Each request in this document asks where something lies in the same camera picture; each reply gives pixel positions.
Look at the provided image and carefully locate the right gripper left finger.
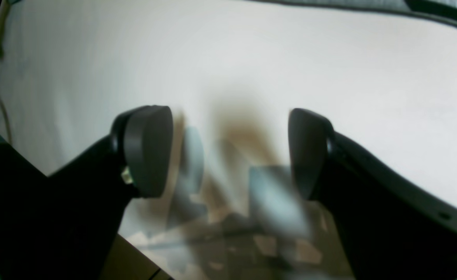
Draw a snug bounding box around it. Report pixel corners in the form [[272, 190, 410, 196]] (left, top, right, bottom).
[[0, 106, 173, 280]]

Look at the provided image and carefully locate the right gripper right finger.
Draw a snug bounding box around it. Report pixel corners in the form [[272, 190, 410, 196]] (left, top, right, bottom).
[[288, 108, 457, 280]]

